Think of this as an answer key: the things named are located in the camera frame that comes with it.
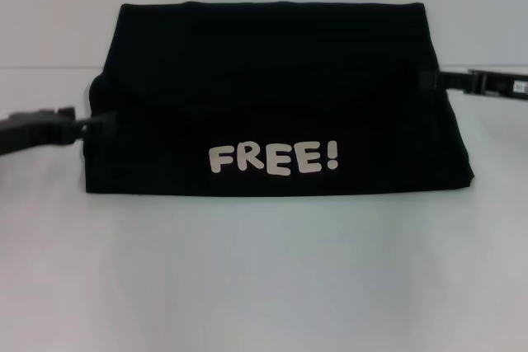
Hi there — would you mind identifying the black shirt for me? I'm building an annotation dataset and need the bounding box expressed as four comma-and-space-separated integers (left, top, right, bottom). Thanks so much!
83, 0, 474, 197

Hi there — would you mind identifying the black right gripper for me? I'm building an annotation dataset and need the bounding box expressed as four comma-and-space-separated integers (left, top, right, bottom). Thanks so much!
416, 68, 528, 102

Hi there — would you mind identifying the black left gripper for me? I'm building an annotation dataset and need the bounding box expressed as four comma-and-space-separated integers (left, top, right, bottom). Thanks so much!
0, 106, 117, 156

